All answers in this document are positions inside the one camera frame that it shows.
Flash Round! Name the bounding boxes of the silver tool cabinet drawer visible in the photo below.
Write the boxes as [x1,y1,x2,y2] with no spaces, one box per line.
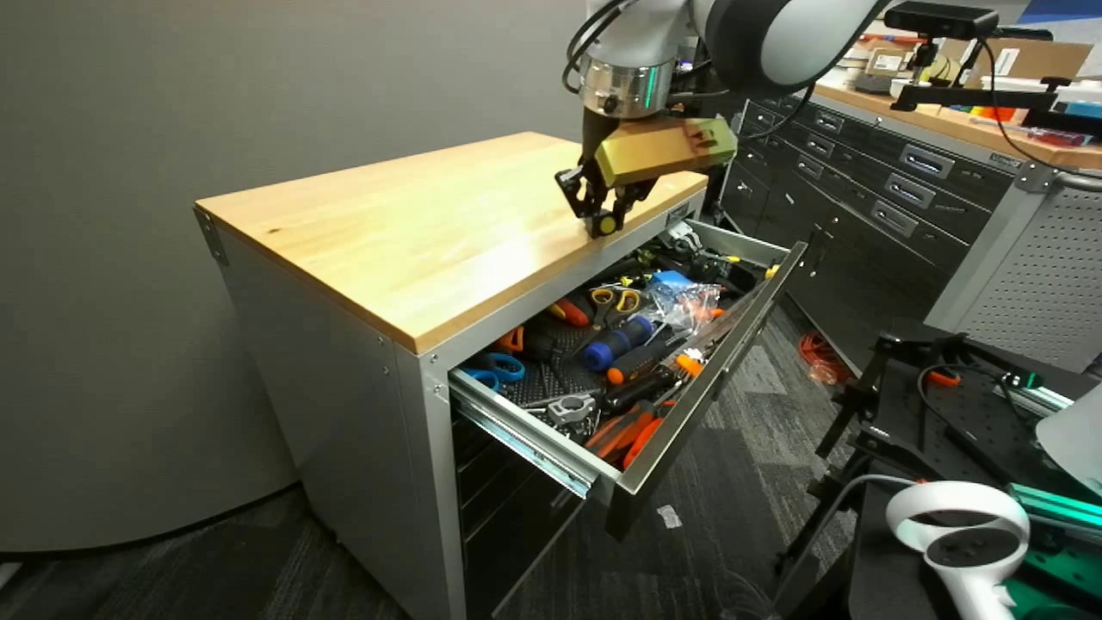
[443,218,808,501]

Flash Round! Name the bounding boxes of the black stubby screwdriver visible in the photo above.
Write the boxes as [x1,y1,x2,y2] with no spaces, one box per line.
[581,205,627,240]

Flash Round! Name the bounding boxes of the orange handled pliers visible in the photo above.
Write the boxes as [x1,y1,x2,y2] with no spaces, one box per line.
[581,407,668,477]

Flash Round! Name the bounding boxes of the brown cardboard box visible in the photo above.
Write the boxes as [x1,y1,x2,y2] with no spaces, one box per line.
[986,38,1095,85]

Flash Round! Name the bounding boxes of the silver spring clamp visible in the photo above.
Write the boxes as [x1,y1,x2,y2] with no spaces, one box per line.
[525,387,605,438]

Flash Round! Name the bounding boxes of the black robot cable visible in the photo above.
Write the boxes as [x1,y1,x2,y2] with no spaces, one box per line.
[559,0,629,97]

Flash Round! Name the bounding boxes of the blue handled pliers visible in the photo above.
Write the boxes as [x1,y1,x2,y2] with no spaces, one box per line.
[459,349,530,395]

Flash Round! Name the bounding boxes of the white VR controller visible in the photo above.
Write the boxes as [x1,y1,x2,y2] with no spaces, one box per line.
[881,480,1037,620]

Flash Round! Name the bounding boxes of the blue handled screwdriver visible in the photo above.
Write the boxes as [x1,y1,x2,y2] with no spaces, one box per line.
[577,314,663,373]

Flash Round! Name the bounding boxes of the silver tool cabinet wooden top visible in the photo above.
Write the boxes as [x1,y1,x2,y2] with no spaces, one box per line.
[190,129,713,620]

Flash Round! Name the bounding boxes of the orange handled screwdriver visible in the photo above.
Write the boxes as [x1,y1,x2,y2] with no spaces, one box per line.
[598,346,710,388]

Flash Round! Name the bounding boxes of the grey rounded partition board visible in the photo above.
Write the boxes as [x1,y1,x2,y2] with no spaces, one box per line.
[0,0,590,559]

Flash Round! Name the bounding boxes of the black stereo camera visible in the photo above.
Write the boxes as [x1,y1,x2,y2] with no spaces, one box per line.
[881,0,1004,38]

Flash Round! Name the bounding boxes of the blue plastic packet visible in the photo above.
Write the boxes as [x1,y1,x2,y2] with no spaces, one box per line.
[643,267,731,339]

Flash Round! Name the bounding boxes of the black workbench drawer cabinet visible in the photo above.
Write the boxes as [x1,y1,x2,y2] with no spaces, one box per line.
[719,81,1102,373]

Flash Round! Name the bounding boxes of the black tripod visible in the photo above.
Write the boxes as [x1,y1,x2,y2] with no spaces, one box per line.
[770,332,978,578]

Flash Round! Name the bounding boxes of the teal plastic object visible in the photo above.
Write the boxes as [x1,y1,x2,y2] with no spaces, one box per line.
[1004,480,1102,612]

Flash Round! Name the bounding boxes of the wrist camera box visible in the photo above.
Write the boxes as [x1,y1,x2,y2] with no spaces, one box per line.
[590,110,741,193]

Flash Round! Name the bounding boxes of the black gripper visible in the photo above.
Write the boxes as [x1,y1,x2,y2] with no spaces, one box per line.
[554,104,646,230]

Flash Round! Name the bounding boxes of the grey perforated metal panel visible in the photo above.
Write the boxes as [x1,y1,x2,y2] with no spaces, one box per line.
[923,170,1102,374]

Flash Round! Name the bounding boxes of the orange hand tool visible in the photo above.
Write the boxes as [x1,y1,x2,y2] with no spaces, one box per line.
[796,332,848,388]

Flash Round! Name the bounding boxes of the yellow handled scissors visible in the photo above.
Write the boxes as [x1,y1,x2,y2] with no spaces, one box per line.
[584,276,646,321]

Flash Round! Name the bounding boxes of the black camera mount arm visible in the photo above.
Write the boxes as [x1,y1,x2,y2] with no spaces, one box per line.
[893,30,1065,118]

